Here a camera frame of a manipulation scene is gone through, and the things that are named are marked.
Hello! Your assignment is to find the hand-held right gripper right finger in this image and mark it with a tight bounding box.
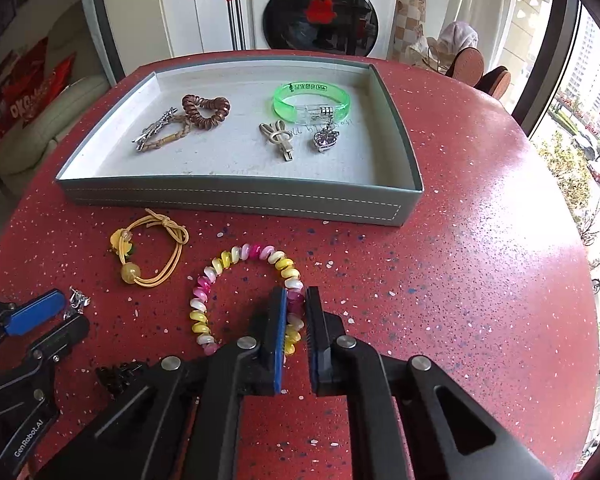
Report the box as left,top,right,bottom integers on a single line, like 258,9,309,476
305,286,556,480

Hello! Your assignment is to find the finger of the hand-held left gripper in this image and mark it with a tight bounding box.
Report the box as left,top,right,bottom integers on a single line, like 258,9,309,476
0,314,91,391
0,288,67,361

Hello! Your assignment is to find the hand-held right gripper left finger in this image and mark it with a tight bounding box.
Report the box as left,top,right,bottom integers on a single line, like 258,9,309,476
32,286,288,480

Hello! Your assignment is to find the small silver charm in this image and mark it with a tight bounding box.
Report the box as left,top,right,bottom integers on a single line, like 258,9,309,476
64,287,92,319

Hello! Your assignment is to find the pink yellow spiral bracelet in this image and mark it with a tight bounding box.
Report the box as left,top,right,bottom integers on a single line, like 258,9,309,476
189,244,306,358

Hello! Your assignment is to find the grey rectangular tray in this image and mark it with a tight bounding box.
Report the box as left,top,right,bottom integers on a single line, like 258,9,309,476
56,56,425,227

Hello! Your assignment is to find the silver heart pendant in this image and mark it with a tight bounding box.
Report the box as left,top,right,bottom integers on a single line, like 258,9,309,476
310,117,337,153

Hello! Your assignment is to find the beige bunny hair clip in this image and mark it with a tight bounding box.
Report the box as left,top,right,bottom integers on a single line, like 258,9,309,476
259,121,297,162

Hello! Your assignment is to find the silver metal hair clip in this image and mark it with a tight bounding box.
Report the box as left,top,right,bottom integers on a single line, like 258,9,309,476
131,106,179,152

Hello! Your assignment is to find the brown braided bracelet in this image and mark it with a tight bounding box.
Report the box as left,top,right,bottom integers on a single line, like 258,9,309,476
142,112,193,149

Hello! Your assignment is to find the green translucent bangle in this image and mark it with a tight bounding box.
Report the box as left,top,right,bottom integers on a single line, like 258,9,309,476
272,80,355,126

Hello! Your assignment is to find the brown spiral hair tie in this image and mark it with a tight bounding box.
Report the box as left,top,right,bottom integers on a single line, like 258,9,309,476
181,94,231,129

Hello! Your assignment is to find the black claw hair clip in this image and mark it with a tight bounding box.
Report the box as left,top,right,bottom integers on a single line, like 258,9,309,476
96,362,146,397

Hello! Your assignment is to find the cream leather sofa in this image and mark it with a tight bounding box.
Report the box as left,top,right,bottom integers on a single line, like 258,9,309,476
0,10,112,177

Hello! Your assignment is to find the red lettered cushion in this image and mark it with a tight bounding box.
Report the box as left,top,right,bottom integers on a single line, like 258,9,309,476
0,37,50,137

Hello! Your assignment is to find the red patterned cushion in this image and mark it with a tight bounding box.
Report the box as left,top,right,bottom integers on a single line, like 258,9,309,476
50,55,77,102

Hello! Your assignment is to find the brown round chair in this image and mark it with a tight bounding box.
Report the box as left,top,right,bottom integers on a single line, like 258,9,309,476
445,47,484,86
475,66,512,106

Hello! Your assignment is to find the white cloth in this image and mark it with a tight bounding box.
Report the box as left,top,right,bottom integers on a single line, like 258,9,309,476
437,20,480,56

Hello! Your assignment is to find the checked board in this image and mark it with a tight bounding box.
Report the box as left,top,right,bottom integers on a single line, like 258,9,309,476
392,0,428,61

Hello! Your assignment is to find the yellow beaded hair tie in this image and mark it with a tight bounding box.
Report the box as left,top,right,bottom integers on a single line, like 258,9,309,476
109,208,190,288

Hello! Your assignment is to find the red handled mop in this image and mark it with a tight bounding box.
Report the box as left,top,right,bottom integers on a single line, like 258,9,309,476
202,0,248,52

